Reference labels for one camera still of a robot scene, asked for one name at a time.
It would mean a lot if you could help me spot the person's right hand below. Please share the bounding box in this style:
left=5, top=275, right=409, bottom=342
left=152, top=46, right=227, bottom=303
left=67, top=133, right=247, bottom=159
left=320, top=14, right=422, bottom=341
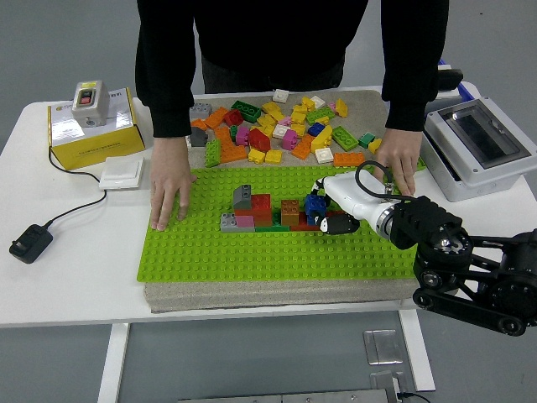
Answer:
left=149, top=136, right=198, bottom=232

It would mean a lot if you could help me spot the person's left hand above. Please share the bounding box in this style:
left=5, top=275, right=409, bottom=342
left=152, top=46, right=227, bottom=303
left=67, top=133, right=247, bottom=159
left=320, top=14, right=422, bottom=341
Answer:
left=373, top=128, right=423, bottom=197

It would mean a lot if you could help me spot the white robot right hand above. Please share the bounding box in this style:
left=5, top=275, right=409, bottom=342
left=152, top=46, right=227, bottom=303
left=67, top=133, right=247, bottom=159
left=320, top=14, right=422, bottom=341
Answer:
left=310, top=170, right=399, bottom=237

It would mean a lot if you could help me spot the green studded baseplate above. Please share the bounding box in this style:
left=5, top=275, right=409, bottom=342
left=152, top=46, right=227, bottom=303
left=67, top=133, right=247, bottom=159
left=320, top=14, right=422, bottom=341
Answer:
left=136, top=165, right=420, bottom=283

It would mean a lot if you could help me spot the long orange toy brick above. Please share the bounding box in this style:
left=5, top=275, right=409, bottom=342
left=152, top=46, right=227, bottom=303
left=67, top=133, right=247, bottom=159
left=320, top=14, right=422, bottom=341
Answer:
left=291, top=133, right=315, bottom=160
left=204, top=106, right=231, bottom=130
left=332, top=151, right=366, bottom=168

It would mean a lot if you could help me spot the long lime toy brick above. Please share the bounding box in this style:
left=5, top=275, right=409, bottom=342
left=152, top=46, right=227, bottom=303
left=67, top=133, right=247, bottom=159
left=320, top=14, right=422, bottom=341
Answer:
left=331, top=125, right=359, bottom=152
left=305, top=106, right=336, bottom=125
left=204, top=138, right=222, bottom=168

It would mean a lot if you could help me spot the dark grey slope toy brick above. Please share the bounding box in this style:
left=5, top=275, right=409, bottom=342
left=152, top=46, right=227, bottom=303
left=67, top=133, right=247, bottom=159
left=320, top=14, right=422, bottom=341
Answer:
left=190, top=126, right=210, bottom=148

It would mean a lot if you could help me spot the yellow curved toy brick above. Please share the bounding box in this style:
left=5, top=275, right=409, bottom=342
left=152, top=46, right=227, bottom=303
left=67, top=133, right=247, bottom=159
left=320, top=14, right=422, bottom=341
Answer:
left=310, top=124, right=333, bottom=154

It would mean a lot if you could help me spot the long red toy brick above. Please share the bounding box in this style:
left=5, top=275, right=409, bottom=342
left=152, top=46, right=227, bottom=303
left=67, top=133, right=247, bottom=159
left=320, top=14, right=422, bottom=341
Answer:
left=289, top=209, right=349, bottom=233

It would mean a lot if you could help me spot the brown toy brick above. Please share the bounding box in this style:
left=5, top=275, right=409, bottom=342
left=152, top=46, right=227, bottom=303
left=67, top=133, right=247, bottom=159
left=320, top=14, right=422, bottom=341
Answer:
left=279, top=198, right=301, bottom=227

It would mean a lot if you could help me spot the large orange toy plate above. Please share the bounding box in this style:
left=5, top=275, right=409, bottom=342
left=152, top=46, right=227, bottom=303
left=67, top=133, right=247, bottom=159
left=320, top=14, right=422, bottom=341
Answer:
left=214, top=125, right=248, bottom=165

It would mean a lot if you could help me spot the dark red toy brick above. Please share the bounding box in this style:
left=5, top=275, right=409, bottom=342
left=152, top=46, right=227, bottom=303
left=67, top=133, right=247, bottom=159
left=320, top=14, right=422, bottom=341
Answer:
left=233, top=207, right=274, bottom=228

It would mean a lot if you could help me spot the red slope toy brick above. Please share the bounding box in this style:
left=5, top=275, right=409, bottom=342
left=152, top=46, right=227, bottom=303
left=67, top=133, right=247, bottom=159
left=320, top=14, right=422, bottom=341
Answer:
left=248, top=127, right=272, bottom=153

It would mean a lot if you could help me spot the long dark green toy brick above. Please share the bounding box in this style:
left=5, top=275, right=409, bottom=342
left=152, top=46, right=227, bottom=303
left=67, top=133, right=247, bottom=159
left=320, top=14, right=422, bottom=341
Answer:
left=231, top=100, right=262, bottom=124

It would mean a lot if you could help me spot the grey-brown foam mat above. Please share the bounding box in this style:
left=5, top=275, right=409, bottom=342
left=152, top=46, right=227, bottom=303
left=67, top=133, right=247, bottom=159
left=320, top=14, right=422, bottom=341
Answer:
left=144, top=89, right=420, bottom=314

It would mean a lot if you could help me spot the yellow cardboard box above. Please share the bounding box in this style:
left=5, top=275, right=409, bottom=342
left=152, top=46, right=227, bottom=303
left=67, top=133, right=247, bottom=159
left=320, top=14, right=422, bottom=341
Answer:
left=47, top=86, right=147, bottom=171

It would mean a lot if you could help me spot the black plug adapter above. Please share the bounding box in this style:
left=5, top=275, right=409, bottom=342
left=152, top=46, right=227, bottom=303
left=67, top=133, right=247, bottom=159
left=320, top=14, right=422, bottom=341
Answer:
left=437, top=69, right=465, bottom=91

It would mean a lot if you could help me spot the blue plastic bin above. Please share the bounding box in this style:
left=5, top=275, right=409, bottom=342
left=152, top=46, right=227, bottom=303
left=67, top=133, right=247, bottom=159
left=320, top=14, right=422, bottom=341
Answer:
left=435, top=58, right=475, bottom=104

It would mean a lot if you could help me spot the black power adapter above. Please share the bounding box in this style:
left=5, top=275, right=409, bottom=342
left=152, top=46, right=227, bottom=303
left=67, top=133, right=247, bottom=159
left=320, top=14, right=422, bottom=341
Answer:
left=8, top=223, right=55, bottom=264

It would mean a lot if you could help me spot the large metal floor plate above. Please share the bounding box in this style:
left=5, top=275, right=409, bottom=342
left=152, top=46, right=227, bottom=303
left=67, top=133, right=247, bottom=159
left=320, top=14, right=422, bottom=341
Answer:
left=368, top=370, right=417, bottom=394
left=362, top=329, right=404, bottom=366

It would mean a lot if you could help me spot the person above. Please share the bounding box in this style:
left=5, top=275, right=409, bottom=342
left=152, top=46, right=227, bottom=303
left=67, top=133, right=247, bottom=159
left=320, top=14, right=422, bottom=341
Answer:
left=134, top=0, right=450, bottom=139

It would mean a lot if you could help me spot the white table leg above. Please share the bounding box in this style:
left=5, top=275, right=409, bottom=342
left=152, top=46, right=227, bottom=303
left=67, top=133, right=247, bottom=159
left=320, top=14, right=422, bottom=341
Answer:
left=398, top=309, right=436, bottom=392
left=96, top=322, right=131, bottom=403

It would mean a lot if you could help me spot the long metal bar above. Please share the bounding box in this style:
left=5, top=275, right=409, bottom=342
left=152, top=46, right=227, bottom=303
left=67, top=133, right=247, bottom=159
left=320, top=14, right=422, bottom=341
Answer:
left=178, top=388, right=394, bottom=403

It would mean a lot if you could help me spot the black looped wrist cable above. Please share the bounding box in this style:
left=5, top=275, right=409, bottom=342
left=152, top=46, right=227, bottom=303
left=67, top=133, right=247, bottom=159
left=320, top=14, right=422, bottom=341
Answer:
left=355, top=160, right=398, bottom=201

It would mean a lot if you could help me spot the white wall switch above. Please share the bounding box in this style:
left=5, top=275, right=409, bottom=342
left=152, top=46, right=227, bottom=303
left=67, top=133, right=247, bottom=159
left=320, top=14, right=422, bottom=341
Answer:
left=99, top=156, right=146, bottom=191

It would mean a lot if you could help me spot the grey enclosure with clear lid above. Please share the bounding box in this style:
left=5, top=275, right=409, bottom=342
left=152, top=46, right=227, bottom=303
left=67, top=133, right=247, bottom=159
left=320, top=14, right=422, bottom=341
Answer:
left=419, top=97, right=537, bottom=202

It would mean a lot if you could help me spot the grey push-button switch box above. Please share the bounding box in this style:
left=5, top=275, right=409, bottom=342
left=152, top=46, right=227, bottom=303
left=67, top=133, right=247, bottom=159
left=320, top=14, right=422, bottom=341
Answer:
left=70, top=80, right=111, bottom=128

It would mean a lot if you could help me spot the black adapter cord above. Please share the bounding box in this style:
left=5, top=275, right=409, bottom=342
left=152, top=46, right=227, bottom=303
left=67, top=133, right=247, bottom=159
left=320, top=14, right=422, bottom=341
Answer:
left=44, top=144, right=109, bottom=230

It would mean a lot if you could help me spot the black floor cable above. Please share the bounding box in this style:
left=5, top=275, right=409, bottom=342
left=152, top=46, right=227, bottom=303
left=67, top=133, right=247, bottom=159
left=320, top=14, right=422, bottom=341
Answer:
left=396, top=390, right=431, bottom=403

